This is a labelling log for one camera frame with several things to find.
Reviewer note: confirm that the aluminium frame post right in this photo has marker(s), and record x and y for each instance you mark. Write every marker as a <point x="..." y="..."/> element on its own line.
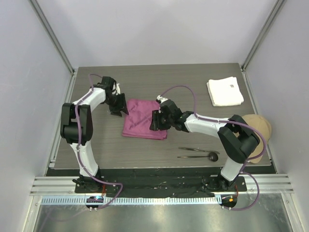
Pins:
<point x="276" y="9"/>

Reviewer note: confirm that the aluminium frame post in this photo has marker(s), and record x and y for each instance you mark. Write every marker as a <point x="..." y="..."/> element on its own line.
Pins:
<point x="51" y="34"/>
<point x="276" y="9"/>

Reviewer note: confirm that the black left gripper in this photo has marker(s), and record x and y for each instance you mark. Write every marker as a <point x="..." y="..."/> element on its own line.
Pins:
<point x="121" y="107"/>

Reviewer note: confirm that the dark metal fork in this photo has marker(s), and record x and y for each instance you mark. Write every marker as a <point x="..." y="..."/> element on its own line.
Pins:
<point x="198" y="150"/>

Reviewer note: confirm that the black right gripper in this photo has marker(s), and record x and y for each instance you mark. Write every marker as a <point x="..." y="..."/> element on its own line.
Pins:
<point x="156" y="124"/>

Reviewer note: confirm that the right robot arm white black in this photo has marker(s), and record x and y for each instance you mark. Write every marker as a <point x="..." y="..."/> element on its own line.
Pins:
<point x="237" y="138"/>

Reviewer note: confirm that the tan baseball cap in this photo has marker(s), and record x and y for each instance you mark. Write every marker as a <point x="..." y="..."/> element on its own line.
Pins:
<point x="263" y="126"/>

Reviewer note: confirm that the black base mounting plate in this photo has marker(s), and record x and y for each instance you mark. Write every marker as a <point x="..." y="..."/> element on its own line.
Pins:
<point x="143" y="183"/>

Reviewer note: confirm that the dark metal spoon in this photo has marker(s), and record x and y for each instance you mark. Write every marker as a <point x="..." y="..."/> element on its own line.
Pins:
<point x="212" y="156"/>

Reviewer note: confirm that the aluminium front rail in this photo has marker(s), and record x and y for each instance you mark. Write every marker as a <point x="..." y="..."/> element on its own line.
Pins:
<point x="63" y="185"/>

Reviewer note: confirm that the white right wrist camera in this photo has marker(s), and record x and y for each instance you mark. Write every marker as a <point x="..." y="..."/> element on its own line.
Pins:
<point x="160" y="99"/>

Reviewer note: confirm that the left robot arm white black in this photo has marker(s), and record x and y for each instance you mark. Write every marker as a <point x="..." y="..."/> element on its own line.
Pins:
<point x="76" y="127"/>

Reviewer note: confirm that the slotted cable duct strip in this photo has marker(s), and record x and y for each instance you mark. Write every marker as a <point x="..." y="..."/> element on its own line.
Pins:
<point x="97" y="200"/>

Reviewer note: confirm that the white folded towel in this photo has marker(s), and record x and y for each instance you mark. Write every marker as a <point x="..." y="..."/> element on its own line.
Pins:
<point x="225" y="92"/>

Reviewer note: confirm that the aluminium frame post left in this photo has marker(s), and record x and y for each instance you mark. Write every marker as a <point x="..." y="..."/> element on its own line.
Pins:
<point x="51" y="34"/>

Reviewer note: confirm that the magenta cloth napkin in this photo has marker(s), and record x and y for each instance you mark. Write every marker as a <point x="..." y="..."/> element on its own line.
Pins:
<point x="137" y="122"/>

